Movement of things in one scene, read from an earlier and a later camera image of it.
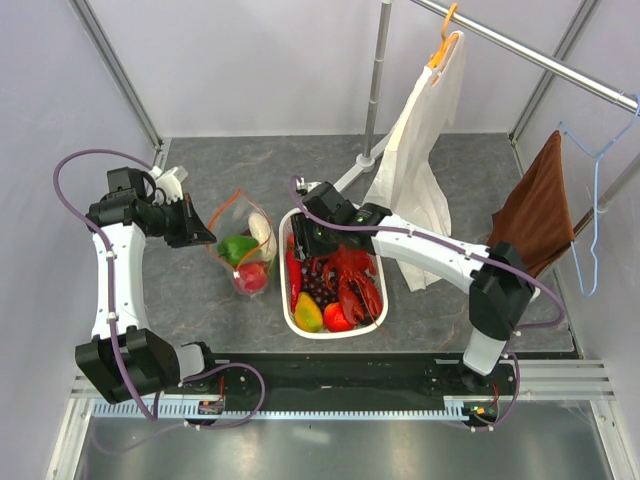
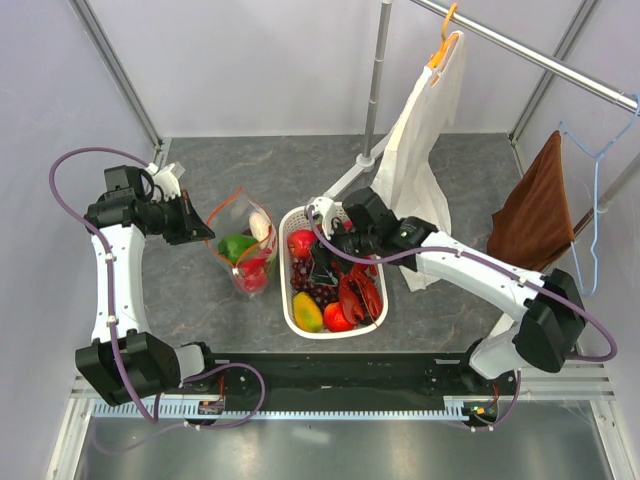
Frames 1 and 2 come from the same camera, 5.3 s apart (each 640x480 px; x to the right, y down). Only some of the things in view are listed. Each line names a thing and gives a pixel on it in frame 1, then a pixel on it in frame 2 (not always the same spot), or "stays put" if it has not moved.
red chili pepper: x=294 y=267 -> x=253 y=265
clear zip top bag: x=241 y=237 stays put
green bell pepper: x=233 y=248 stays put
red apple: x=252 y=278 stays put
